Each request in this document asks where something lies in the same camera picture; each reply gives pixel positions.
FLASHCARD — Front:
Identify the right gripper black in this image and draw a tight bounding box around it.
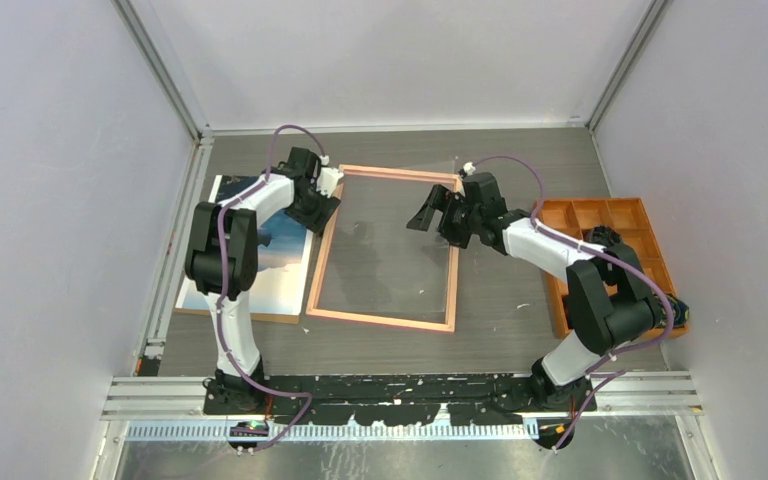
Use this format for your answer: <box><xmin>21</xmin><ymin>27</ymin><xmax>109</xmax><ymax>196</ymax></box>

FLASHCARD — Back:
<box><xmin>407</xmin><ymin>185</ymin><xmax>482</xmax><ymax>250</ymax></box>

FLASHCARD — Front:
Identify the pink wooden picture frame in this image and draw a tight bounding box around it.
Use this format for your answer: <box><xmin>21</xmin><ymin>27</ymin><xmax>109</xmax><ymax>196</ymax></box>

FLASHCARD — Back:
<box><xmin>305</xmin><ymin>163</ymin><xmax>464</xmax><ymax>335</ymax></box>

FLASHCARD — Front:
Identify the brown backing board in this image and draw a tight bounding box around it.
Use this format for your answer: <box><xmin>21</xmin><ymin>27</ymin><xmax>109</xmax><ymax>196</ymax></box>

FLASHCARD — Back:
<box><xmin>173</xmin><ymin>174</ymin><xmax>320</xmax><ymax>326</ymax></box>

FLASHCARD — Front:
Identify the landscape photo print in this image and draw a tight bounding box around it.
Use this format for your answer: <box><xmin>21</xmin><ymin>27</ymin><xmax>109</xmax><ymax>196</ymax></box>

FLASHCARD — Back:
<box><xmin>174</xmin><ymin>175</ymin><xmax>314</xmax><ymax>324</ymax></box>

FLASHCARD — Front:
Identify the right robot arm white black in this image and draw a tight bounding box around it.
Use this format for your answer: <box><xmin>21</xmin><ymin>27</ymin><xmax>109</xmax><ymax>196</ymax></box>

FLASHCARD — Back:
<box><xmin>406</xmin><ymin>172</ymin><xmax>674</xmax><ymax>411</ymax></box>

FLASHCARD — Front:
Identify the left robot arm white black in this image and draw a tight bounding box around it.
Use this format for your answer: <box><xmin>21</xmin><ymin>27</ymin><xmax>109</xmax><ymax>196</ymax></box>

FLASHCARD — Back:
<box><xmin>184</xmin><ymin>147</ymin><xmax>344</xmax><ymax>414</ymax></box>

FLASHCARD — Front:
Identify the orange compartment tray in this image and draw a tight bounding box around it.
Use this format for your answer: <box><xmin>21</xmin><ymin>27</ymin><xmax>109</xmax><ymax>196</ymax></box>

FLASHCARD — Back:
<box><xmin>538</xmin><ymin>198</ymin><xmax>689</xmax><ymax>339</ymax></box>

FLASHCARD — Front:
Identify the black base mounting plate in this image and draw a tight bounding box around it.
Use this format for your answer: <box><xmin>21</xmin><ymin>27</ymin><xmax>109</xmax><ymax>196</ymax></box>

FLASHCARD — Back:
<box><xmin>201</xmin><ymin>373</ymin><xmax>592</xmax><ymax>427</ymax></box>

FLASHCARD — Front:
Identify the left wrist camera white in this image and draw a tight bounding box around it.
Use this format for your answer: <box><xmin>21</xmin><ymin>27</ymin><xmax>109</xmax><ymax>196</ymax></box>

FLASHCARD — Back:
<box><xmin>316</xmin><ymin>166</ymin><xmax>344</xmax><ymax>198</ymax></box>

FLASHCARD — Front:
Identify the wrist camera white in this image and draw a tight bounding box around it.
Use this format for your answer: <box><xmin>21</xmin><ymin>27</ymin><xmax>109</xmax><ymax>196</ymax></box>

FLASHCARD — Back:
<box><xmin>458</xmin><ymin>162</ymin><xmax>476</xmax><ymax>178</ymax></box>
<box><xmin>316</xmin><ymin>166</ymin><xmax>344</xmax><ymax>198</ymax></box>

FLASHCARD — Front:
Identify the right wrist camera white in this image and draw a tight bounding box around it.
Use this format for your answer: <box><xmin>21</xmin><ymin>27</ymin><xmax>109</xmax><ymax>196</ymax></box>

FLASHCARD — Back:
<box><xmin>458</xmin><ymin>162</ymin><xmax>476</xmax><ymax>178</ymax></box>

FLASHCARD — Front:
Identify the aluminium front rail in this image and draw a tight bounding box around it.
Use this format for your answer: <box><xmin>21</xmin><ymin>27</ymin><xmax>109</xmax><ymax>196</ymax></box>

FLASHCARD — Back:
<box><xmin>102</xmin><ymin>371</ymin><xmax>703</xmax><ymax>425</ymax></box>

